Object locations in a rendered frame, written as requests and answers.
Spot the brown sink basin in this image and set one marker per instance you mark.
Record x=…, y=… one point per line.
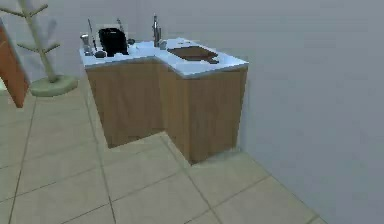
x=193, y=53

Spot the pale green coat stand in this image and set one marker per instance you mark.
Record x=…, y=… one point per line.
x=46, y=66

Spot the silver sink faucet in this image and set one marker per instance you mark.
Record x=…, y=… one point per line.
x=156, y=31

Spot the black coffee machine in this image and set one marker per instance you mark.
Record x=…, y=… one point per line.
x=112, y=40

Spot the small grey cup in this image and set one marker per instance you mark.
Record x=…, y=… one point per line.
x=162, y=44

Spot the wooden corner kitchen counter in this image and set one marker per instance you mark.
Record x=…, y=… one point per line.
x=173, y=100

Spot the brown wooden door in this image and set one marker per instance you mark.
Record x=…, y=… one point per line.
x=11, y=73

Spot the silver pepper mill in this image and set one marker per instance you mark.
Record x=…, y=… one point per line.
x=86, y=43

